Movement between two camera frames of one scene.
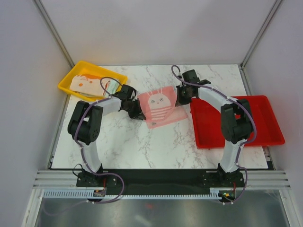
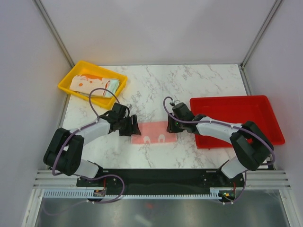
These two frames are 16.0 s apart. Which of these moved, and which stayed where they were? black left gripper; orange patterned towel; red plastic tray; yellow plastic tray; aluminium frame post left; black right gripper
Moved: black right gripper; black left gripper
Stayed: red plastic tray; aluminium frame post left; orange patterned towel; yellow plastic tray
